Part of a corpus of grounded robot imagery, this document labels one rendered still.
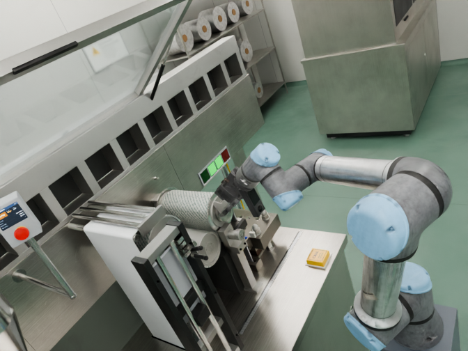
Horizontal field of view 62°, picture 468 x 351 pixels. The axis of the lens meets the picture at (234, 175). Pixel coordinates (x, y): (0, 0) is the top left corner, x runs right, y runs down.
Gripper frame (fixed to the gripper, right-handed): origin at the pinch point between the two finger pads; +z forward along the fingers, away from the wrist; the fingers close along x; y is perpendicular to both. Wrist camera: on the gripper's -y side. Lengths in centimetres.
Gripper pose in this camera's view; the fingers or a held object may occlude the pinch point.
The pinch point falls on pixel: (225, 212)
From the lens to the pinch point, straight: 135.3
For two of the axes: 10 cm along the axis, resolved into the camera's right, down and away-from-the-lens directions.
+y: -7.6, -6.5, 0.3
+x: -5.0, 5.7, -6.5
